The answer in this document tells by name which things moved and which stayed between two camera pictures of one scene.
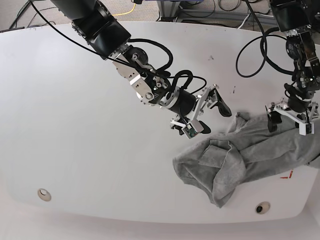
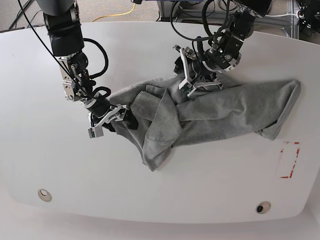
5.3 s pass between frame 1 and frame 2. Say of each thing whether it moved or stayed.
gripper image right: moved
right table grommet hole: stayed
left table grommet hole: stayed
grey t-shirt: moved
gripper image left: moved
